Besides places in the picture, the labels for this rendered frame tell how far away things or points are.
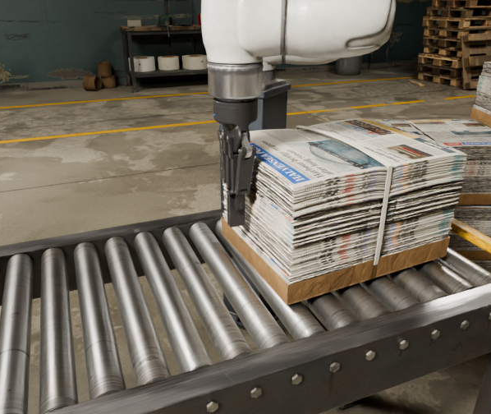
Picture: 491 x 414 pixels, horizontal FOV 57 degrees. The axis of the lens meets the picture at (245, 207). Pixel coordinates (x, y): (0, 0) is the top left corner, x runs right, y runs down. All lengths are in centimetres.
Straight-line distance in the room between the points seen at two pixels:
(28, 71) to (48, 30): 68
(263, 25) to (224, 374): 50
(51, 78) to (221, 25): 720
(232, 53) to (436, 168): 41
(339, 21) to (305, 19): 5
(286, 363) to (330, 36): 48
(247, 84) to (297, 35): 10
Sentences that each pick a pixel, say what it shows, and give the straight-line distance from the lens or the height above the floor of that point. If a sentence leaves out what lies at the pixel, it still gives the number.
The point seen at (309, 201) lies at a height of 100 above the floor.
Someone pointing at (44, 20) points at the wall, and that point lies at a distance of 778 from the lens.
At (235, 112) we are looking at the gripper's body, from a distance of 74.
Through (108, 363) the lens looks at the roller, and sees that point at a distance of 72.
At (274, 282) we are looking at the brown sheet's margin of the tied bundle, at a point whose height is 83.
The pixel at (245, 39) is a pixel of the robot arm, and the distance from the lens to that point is 71.
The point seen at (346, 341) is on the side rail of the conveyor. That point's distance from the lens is 75.
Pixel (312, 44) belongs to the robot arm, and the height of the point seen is 122.
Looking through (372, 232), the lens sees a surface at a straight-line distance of 84.
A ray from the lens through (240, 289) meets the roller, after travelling 84.
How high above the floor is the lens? 128
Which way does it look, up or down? 25 degrees down
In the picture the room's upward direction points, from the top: straight up
